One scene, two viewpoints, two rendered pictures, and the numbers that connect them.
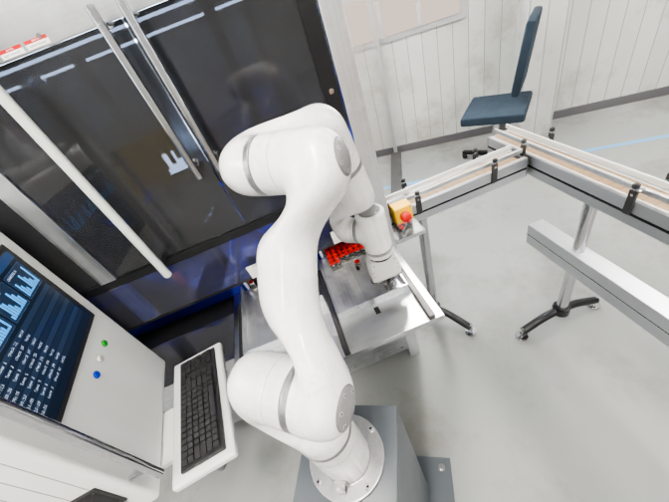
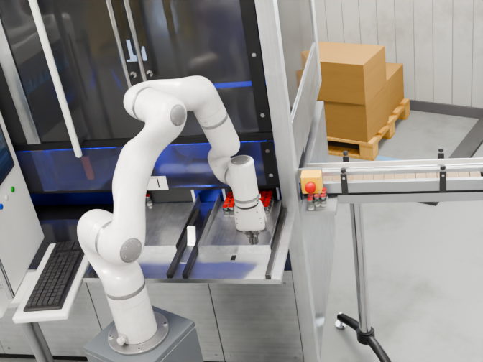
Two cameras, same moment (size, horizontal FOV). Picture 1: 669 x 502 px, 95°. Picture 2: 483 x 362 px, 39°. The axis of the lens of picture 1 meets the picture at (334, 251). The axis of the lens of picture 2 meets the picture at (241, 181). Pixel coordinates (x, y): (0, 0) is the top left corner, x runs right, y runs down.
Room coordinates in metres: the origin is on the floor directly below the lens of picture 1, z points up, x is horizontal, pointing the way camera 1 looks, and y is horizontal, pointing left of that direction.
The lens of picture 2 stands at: (-1.15, -0.71, 2.26)
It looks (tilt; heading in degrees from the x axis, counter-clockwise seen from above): 29 degrees down; 18
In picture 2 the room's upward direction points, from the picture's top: 10 degrees counter-clockwise
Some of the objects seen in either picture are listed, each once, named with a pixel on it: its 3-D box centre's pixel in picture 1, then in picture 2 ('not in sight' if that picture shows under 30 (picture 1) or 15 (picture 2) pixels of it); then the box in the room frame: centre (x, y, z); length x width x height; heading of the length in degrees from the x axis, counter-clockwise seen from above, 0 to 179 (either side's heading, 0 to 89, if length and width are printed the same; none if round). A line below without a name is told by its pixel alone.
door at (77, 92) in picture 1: (118, 174); (77, 65); (0.94, 0.48, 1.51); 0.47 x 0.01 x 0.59; 92
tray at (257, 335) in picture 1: (275, 305); (156, 223); (0.84, 0.29, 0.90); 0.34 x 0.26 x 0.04; 2
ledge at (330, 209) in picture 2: (403, 228); (320, 203); (1.02, -0.31, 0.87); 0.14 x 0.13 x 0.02; 2
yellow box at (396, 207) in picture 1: (400, 210); (312, 180); (0.98, -0.30, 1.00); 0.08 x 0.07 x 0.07; 2
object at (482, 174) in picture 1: (448, 184); (392, 176); (1.13, -0.58, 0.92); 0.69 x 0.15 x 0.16; 92
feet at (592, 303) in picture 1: (559, 313); not in sight; (0.82, -1.01, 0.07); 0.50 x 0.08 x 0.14; 92
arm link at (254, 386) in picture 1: (289, 401); (109, 250); (0.31, 0.19, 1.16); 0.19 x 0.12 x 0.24; 55
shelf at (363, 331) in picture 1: (323, 305); (195, 239); (0.78, 0.11, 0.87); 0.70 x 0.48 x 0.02; 92
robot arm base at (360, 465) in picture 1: (335, 443); (132, 310); (0.29, 0.16, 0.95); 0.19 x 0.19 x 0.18
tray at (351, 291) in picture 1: (357, 271); (243, 222); (0.85, -0.05, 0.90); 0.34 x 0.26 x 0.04; 2
